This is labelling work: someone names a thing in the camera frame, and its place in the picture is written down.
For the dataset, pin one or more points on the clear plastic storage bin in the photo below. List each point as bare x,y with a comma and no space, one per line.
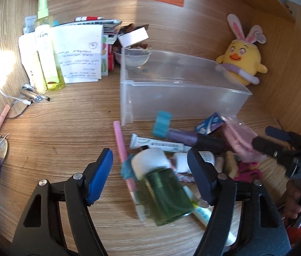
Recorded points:
185,86

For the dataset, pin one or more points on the blue Max staple box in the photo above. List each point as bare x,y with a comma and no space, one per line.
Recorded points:
210,124

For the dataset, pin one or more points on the small white box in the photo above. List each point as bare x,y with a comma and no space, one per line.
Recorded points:
133,37

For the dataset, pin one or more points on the pink pen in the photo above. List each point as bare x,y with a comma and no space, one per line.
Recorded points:
126,171

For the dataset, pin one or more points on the yellow green spray bottle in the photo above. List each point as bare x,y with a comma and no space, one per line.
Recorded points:
49,63

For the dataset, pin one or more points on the purple spray bottle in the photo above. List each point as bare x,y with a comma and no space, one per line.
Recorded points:
162,129

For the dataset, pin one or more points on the green glass bottle white cap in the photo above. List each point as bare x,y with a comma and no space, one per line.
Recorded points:
160,190

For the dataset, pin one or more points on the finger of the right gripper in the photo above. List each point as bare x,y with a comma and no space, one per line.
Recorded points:
267,147
277,134

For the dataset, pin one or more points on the dirty beige eraser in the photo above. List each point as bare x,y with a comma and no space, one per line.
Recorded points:
230,165

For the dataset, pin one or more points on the red white marker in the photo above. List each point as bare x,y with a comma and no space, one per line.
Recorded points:
88,18

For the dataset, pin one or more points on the small white jar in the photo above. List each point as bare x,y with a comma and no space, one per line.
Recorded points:
182,162

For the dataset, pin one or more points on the silver clip tool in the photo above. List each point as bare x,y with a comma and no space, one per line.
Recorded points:
30,92

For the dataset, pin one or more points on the teal highlighter marker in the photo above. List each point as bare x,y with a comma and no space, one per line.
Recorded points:
203,214

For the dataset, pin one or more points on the white ointment tube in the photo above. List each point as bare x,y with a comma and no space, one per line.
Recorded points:
170,147

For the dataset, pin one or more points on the pink handled tool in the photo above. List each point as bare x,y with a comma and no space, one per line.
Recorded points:
4,113

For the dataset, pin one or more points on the white paper with writing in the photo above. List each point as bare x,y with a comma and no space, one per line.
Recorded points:
79,51

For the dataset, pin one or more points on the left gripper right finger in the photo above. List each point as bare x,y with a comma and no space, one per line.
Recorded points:
261,230

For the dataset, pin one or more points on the person's right hand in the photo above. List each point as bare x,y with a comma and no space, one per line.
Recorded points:
288,204

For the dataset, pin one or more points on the yellow chick plush toy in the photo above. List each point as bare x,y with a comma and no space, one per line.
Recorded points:
242,58

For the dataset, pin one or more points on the bowl of beads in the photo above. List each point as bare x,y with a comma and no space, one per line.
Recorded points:
135,58

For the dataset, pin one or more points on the pink scissors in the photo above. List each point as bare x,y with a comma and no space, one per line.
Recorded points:
248,172

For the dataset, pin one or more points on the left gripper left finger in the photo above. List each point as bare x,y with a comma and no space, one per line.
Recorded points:
40,231

